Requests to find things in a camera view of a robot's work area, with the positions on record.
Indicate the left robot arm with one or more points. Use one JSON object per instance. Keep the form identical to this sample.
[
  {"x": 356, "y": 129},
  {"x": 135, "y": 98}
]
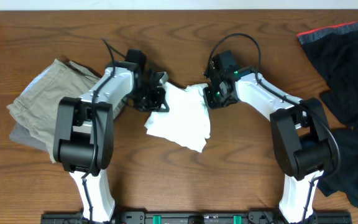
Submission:
[{"x": 84, "y": 131}]

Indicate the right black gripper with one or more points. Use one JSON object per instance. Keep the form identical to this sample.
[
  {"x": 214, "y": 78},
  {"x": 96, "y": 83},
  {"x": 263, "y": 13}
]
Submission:
[{"x": 209, "y": 101}]

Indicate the folded khaki trousers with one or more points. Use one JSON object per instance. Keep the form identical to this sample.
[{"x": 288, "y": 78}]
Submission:
[{"x": 36, "y": 107}]

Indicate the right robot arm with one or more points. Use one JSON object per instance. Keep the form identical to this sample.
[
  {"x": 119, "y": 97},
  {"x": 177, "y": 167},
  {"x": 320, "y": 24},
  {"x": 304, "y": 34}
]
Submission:
[{"x": 302, "y": 142}]

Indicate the folded grey garment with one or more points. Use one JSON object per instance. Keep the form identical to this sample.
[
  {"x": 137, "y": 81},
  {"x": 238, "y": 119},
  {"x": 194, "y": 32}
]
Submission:
[{"x": 21, "y": 135}]

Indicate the white printed t-shirt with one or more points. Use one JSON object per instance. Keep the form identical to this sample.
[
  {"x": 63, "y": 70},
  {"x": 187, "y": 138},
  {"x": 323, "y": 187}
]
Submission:
[{"x": 187, "y": 123}]

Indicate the black garment red trim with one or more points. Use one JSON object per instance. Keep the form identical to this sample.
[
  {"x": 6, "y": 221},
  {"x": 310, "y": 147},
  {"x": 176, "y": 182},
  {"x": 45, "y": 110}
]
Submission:
[{"x": 333, "y": 51}]

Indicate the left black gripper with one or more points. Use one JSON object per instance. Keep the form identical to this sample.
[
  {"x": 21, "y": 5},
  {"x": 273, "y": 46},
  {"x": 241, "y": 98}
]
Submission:
[{"x": 160, "y": 98}]

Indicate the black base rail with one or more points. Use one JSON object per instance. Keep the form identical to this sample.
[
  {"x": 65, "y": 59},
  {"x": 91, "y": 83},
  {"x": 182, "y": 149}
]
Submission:
[{"x": 251, "y": 217}]

